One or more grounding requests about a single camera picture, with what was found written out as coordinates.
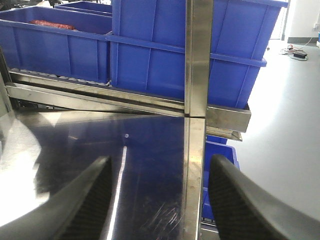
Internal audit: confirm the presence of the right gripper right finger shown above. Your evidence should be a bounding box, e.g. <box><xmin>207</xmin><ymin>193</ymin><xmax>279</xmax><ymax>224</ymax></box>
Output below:
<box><xmin>213</xmin><ymin>161</ymin><xmax>320</xmax><ymax>240</ymax></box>

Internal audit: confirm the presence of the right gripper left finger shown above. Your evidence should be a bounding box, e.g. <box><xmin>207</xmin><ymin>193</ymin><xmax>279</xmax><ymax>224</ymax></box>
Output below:
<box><xmin>0</xmin><ymin>157</ymin><xmax>112</xmax><ymax>240</ymax></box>

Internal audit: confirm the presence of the roller conveyor track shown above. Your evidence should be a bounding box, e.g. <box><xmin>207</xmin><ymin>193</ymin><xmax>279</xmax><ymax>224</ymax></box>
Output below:
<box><xmin>9</xmin><ymin>68</ymin><xmax>112</xmax><ymax>87</ymax></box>

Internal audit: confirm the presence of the lower blue bin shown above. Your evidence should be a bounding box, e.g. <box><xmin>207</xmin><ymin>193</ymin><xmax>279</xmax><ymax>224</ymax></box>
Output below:
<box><xmin>201</xmin><ymin>135</ymin><xmax>240</xmax><ymax>223</ymax></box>

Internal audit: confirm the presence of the left blue plastic bin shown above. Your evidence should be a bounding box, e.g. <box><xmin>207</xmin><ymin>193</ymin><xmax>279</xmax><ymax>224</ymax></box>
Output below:
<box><xmin>0</xmin><ymin>6</ymin><xmax>112</xmax><ymax>83</ymax></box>

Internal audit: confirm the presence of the blue plastic bin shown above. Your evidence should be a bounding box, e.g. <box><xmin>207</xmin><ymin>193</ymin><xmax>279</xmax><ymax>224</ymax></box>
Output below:
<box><xmin>107</xmin><ymin>0</ymin><xmax>288</xmax><ymax>109</ymax></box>
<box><xmin>0</xmin><ymin>6</ymin><xmax>112</xmax><ymax>83</ymax></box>

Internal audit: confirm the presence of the right blue plastic bin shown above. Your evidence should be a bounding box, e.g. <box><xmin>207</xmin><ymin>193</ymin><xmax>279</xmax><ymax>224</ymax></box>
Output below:
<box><xmin>107</xmin><ymin>0</ymin><xmax>288</xmax><ymax>109</ymax></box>

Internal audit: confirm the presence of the red plastic bag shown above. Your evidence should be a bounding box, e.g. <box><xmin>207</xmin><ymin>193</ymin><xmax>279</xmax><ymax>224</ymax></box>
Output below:
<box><xmin>29</xmin><ymin>19</ymin><xmax>77</xmax><ymax>31</ymax></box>

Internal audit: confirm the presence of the rear blue bin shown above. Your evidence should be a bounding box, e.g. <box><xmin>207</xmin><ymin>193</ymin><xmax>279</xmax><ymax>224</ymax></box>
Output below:
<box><xmin>55</xmin><ymin>1</ymin><xmax>113</xmax><ymax>17</ymax></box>

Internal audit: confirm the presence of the stainless steel rack frame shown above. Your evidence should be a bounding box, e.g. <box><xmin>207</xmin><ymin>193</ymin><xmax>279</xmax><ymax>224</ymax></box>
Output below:
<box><xmin>0</xmin><ymin>0</ymin><xmax>251</xmax><ymax>240</ymax></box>

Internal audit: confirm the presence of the cables and adapter on floor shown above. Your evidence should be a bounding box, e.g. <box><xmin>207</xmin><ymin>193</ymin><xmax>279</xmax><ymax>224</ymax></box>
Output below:
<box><xmin>279</xmin><ymin>43</ymin><xmax>310</xmax><ymax>61</ymax></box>

